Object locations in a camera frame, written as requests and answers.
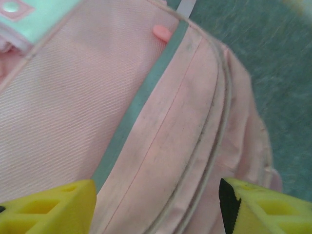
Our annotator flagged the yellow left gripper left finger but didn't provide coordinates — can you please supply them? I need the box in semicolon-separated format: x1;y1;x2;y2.
0;179;97;234

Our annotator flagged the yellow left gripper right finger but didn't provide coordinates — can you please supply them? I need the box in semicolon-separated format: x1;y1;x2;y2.
218;177;312;234

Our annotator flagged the pink student backpack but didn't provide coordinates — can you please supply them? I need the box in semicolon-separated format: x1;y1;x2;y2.
0;0;285;234

